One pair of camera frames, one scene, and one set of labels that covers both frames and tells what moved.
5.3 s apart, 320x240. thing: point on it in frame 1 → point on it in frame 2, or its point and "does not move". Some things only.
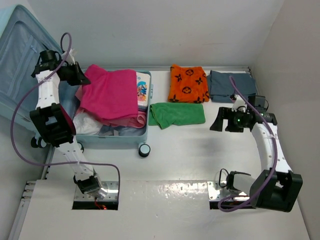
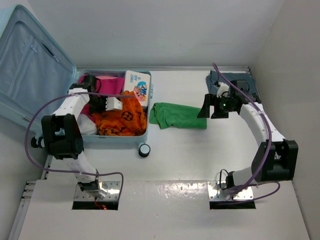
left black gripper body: (68, 72) → (97, 104)
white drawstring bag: (84, 123) does not move
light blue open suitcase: (24, 39) does not move
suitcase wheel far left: (37, 142) does not move
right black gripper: (225, 113) → (212, 100)
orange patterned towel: (188, 84) → (131, 121)
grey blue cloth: (220, 88) does not move
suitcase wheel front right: (144, 150) does not move
